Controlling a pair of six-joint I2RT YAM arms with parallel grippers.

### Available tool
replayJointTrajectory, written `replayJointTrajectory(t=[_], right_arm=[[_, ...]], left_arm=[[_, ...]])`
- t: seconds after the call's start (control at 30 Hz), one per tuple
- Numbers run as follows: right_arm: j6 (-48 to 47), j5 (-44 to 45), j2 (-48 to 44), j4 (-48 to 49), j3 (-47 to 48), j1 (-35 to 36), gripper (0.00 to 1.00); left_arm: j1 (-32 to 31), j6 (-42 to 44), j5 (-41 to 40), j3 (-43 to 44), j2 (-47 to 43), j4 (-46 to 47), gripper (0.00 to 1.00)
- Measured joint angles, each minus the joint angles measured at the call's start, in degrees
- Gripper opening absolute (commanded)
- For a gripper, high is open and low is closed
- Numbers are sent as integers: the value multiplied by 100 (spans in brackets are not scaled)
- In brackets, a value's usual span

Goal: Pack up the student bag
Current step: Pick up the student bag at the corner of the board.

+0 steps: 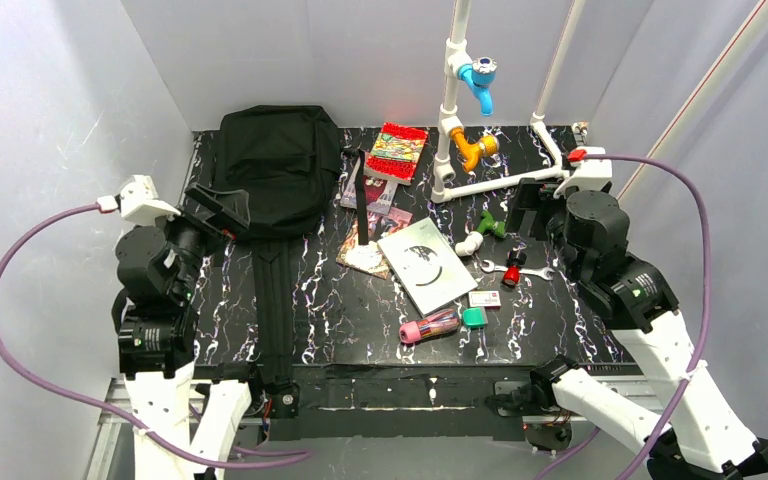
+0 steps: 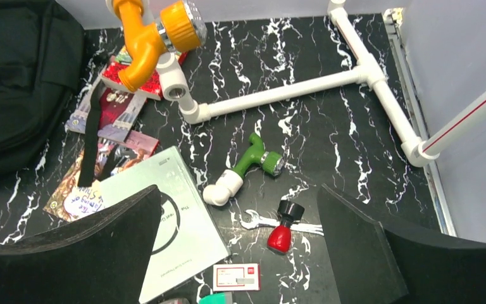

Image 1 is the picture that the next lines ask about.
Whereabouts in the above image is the purple cable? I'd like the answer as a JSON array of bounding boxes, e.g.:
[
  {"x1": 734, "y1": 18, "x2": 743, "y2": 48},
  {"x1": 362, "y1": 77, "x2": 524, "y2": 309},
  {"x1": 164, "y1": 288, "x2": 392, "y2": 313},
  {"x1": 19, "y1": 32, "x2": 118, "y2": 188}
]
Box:
[
  {"x1": 0, "y1": 202, "x2": 314, "y2": 472},
  {"x1": 533, "y1": 154, "x2": 713, "y2": 480}
]

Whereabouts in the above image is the pink pencil case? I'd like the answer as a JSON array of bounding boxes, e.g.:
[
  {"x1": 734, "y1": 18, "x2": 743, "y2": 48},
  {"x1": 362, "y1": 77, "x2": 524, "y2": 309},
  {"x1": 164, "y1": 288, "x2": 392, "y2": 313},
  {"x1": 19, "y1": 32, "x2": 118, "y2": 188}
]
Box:
[{"x1": 399, "y1": 309, "x2": 461, "y2": 344}]

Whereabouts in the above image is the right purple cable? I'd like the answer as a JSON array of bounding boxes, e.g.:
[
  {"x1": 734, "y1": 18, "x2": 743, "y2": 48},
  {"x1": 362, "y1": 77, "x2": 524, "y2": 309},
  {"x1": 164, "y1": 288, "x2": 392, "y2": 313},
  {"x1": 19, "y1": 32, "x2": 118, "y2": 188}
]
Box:
[{"x1": 533, "y1": 154, "x2": 713, "y2": 480}]

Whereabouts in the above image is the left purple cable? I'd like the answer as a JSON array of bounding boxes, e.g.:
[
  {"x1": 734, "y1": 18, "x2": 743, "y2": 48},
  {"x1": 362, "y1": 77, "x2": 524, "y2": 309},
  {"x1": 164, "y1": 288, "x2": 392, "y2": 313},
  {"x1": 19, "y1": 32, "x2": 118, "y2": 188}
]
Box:
[{"x1": 0, "y1": 202, "x2": 314, "y2": 472}]

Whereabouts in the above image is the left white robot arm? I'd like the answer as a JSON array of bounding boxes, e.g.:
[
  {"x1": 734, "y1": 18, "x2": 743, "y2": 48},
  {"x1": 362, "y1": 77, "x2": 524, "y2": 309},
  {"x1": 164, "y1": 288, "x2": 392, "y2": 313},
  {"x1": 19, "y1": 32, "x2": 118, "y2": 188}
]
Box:
[{"x1": 102, "y1": 175, "x2": 252, "y2": 479}]

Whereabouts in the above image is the red patterned book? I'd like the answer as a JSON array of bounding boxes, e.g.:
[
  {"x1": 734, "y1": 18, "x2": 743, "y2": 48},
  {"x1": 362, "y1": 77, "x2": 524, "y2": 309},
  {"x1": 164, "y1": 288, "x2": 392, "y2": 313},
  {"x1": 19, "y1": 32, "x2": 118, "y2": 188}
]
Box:
[{"x1": 364, "y1": 122, "x2": 429, "y2": 186}]

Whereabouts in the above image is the silver open-end wrench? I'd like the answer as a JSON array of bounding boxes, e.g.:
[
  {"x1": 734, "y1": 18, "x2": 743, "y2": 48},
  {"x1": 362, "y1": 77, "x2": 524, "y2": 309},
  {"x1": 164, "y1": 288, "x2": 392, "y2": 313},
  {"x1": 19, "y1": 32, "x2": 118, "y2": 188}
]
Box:
[{"x1": 478, "y1": 258, "x2": 556, "y2": 282}]

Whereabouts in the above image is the white PVC pipe frame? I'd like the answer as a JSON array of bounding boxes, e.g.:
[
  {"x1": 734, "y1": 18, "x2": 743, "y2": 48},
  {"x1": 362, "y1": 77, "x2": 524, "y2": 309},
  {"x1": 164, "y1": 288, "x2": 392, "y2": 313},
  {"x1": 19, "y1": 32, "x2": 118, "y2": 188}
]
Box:
[{"x1": 429, "y1": 0, "x2": 588, "y2": 205}]

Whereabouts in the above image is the purple white thin book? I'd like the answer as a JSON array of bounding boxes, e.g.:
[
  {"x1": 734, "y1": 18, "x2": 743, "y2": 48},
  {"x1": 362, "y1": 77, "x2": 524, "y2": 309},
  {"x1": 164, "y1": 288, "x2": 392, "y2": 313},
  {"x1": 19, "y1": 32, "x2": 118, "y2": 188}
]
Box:
[{"x1": 339, "y1": 161, "x2": 398, "y2": 215}]

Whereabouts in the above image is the teal eraser block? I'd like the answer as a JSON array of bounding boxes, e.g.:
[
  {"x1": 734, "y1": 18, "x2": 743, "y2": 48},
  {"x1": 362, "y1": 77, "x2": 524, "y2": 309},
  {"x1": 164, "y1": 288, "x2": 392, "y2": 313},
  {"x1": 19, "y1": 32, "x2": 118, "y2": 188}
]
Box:
[{"x1": 461, "y1": 307, "x2": 488, "y2": 329}]

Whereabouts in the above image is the blue plastic faucet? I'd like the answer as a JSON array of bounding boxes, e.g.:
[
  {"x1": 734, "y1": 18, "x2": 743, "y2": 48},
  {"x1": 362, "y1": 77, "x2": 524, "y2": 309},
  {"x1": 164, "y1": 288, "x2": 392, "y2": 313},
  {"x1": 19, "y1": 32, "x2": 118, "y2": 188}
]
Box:
[{"x1": 456, "y1": 56, "x2": 497, "y2": 116}]

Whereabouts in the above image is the orange plastic pipe fitting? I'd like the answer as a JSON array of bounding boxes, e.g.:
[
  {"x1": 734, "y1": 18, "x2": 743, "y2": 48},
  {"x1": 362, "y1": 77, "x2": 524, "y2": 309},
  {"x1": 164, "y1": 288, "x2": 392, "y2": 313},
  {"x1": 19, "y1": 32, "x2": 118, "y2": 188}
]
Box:
[{"x1": 449, "y1": 127, "x2": 499, "y2": 173}]

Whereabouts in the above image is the black student backpack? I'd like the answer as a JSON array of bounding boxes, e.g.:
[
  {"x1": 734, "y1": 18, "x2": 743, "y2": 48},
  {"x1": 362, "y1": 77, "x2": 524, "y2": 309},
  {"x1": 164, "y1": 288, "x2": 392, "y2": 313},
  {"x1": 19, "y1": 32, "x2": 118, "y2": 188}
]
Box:
[{"x1": 213, "y1": 105, "x2": 341, "y2": 419}]

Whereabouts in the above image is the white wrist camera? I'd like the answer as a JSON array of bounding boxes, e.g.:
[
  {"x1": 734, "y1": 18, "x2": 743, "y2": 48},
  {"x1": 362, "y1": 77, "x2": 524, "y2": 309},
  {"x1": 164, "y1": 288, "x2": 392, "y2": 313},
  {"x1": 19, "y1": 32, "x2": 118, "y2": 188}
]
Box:
[
  {"x1": 553, "y1": 146, "x2": 613, "y2": 199},
  {"x1": 96, "y1": 175, "x2": 181, "y2": 226}
]

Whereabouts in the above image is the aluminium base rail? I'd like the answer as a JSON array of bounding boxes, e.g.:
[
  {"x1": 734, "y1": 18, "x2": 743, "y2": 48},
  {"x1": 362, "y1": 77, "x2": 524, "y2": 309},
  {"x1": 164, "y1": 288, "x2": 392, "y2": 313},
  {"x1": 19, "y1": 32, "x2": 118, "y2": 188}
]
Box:
[{"x1": 84, "y1": 360, "x2": 690, "y2": 480}]

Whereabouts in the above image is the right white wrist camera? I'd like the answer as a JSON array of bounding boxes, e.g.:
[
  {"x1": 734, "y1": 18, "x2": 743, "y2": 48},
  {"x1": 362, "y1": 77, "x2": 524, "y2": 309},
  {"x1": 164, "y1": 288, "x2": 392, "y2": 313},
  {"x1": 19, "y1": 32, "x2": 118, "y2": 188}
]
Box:
[{"x1": 553, "y1": 146, "x2": 613, "y2": 199}]

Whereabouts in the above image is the white Great Gatsby book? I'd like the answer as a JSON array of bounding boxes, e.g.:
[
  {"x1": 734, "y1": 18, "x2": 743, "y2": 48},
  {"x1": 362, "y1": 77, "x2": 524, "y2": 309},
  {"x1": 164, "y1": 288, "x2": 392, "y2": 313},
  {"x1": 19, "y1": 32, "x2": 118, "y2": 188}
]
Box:
[{"x1": 378, "y1": 218, "x2": 478, "y2": 315}]

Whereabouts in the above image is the green white pipe fitting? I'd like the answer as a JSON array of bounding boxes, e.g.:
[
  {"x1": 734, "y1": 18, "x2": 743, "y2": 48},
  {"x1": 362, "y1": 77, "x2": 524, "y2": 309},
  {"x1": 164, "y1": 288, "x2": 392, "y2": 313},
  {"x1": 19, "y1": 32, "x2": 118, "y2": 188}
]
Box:
[{"x1": 454, "y1": 210, "x2": 506, "y2": 257}]

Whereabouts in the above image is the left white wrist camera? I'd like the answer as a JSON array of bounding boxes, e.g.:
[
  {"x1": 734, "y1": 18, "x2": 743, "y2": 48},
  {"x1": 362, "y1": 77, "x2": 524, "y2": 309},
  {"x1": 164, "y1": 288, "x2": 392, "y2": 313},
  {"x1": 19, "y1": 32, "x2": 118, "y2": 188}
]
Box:
[{"x1": 96, "y1": 175, "x2": 181, "y2": 226}]

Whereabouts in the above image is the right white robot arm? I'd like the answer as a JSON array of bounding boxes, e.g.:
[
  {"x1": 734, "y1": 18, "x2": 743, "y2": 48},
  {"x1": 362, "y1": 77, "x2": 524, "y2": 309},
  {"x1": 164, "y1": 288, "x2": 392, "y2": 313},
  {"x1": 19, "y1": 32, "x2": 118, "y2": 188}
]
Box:
[{"x1": 487, "y1": 179, "x2": 768, "y2": 479}]

